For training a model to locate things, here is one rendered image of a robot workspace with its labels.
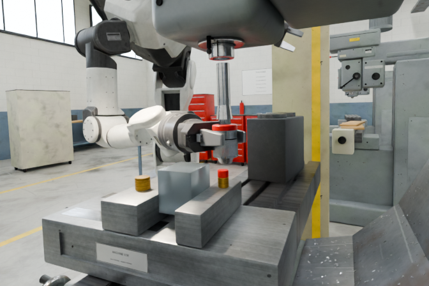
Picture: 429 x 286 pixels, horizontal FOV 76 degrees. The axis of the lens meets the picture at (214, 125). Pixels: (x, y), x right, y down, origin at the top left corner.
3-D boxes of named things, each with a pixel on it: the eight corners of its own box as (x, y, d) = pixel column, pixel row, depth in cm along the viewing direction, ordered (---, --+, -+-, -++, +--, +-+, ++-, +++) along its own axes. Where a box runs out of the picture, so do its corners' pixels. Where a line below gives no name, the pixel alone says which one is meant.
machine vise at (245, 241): (43, 263, 41) (37, 191, 41) (115, 223, 55) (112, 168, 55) (279, 332, 28) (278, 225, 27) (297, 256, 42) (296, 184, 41)
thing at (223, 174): (216, 188, 40) (216, 170, 40) (220, 184, 42) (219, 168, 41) (226, 188, 39) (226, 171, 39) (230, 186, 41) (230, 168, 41)
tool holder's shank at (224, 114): (212, 124, 51) (210, 64, 51) (224, 123, 54) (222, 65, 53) (225, 125, 49) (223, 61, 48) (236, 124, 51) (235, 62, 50)
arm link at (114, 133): (125, 149, 72) (89, 152, 85) (156, 145, 80) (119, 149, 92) (120, 108, 73) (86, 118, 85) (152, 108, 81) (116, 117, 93)
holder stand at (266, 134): (247, 179, 86) (246, 114, 84) (271, 165, 104) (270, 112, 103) (285, 184, 79) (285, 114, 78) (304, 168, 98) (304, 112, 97)
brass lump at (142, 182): (131, 190, 40) (131, 178, 40) (141, 186, 42) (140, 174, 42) (144, 191, 39) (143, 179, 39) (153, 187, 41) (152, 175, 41)
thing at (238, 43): (189, 43, 49) (188, 39, 48) (210, 52, 56) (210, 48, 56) (234, 37, 45) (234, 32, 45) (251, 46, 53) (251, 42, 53)
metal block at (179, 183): (158, 212, 38) (156, 170, 38) (180, 198, 44) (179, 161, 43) (192, 218, 36) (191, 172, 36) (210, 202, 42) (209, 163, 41)
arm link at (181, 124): (185, 113, 50) (154, 113, 59) (186, 166, 51) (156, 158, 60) (235, 111, 58) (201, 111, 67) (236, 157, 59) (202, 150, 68)
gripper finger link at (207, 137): (225, 149, 48) (203, 145, 53) (224, 130, 48) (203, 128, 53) (218, 150, 47) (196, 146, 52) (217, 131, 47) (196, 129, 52)
